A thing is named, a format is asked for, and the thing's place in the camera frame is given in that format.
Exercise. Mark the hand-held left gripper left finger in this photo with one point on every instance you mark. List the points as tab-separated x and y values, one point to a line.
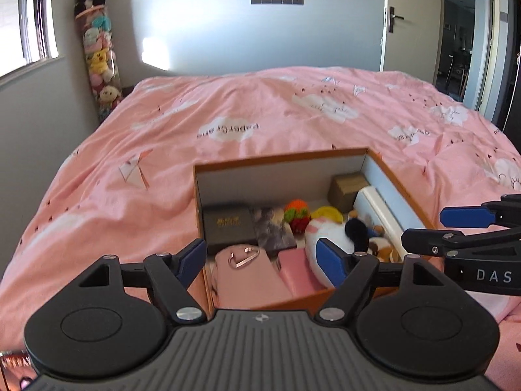
191	258

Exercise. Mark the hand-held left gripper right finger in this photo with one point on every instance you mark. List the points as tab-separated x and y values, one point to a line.
331	262

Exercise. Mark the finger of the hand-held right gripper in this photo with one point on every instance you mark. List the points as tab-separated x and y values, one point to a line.
431	240
468	217

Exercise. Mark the white plush with black ear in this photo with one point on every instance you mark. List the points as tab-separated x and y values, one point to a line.
317	236

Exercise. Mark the orange cardboard box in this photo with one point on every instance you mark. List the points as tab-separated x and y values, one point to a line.
211	285

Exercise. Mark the pink wallet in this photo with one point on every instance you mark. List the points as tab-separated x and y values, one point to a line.
299	273

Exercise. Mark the black gift box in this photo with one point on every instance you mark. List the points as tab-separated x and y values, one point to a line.
228	228

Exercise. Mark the bear plush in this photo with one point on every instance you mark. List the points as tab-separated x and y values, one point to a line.
382	248

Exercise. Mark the orange and red crochet charm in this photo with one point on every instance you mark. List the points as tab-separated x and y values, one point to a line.
297	216

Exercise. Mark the long white box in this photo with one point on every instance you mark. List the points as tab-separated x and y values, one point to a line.
378	216

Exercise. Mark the pink pouch with carabiner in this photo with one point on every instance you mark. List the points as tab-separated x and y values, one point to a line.
248	279

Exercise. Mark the dark photo card box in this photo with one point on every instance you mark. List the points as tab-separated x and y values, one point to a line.
272	228

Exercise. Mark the small brown cardboard box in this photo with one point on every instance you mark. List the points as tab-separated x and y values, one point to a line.
346	191

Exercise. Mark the pink cloud print duvet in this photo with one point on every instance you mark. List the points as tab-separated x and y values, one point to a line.
122	195

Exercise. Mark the dark chair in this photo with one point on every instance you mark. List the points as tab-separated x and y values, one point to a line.
456	71

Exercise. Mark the dark wardrobe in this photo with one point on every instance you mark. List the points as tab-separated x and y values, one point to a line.
511	49

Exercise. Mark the white door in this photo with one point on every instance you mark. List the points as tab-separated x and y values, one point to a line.
413	20

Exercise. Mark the smartphone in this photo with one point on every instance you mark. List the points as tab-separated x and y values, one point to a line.
14	368

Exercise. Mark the clear tube of plush toys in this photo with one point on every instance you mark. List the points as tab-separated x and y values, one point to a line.
99	61

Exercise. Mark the window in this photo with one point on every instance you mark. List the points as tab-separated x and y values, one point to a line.
24	16

